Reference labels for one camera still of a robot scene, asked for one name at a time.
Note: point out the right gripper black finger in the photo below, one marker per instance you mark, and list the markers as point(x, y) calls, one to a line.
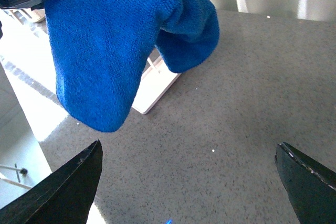
point(309, 184)
point(65, 196)

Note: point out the blue microfiber cloth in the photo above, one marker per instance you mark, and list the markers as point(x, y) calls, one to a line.
point(100, 48)

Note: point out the white rack with wooden bars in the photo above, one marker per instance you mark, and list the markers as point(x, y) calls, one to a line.
point(156, 79)

